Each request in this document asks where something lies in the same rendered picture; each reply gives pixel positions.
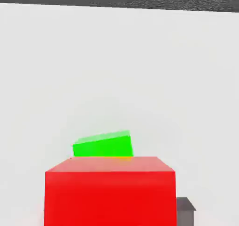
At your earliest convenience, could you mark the small red cube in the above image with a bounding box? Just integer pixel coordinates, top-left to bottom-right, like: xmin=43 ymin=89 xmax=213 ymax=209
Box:
xmin=43 ymin=156 xmax=178 ymax=226

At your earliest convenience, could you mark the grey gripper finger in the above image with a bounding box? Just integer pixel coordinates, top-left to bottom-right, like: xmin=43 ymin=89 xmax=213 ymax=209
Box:
xmin=176 ymin=197 xmax=197 ymax=226

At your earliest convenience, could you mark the small green cube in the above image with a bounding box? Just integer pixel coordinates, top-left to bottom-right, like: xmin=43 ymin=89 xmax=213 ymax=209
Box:
xmin=72 ymin=130 xmax=134 ymax=158

